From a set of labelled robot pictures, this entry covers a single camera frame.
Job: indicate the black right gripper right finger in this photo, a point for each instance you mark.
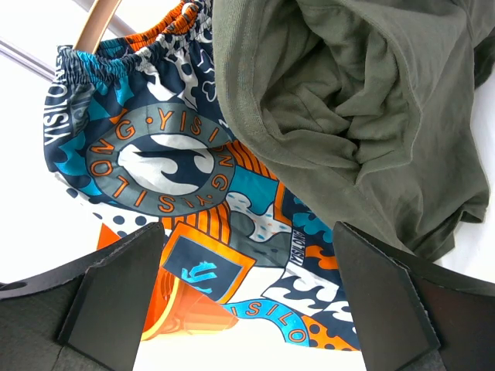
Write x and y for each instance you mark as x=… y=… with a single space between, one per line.
x=411 y=314

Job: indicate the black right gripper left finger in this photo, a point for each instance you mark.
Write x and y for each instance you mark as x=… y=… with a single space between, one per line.
x=88 y=314

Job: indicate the colourful patterned shorts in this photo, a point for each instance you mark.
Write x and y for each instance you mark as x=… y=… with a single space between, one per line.
x=136 y=134

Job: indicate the olive green shorts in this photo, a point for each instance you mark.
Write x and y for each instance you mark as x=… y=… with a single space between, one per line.
x=362 y=109

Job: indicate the beige plastic hanger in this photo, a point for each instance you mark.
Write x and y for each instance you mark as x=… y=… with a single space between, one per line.
x=100 y=14

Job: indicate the metal clothes rack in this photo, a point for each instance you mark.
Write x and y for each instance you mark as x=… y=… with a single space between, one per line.
x=37 y=66

